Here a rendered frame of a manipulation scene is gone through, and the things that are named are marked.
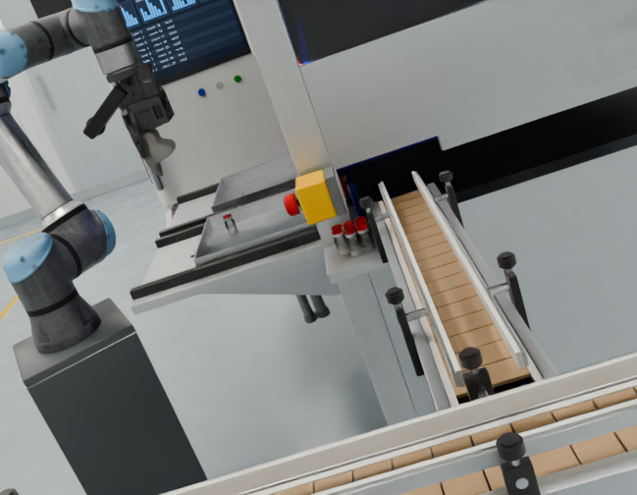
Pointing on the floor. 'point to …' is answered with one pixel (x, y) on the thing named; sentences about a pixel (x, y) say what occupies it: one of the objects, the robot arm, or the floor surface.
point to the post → (364, 323)
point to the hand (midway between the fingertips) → (155, 171)
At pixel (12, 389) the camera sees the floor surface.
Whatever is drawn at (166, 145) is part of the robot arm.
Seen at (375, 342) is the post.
